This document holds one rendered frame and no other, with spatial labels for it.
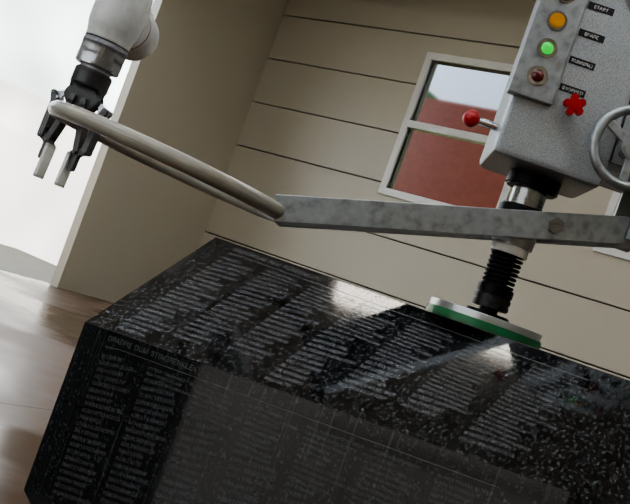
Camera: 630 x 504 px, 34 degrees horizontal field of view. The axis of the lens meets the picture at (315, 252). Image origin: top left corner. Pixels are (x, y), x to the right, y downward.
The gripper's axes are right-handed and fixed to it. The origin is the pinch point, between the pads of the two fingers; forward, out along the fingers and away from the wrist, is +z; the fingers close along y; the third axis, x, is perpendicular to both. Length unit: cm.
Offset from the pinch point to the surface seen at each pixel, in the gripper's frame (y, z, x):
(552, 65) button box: 82, -49, 2
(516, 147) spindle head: 81, -34, 4
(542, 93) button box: 82, -44, 2
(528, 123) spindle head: 82, -39, 4
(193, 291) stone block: 29.2, 12.5, 18.6
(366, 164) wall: -179, -123, 772
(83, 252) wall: -387, 61, 702
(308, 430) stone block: 69, 25, -7
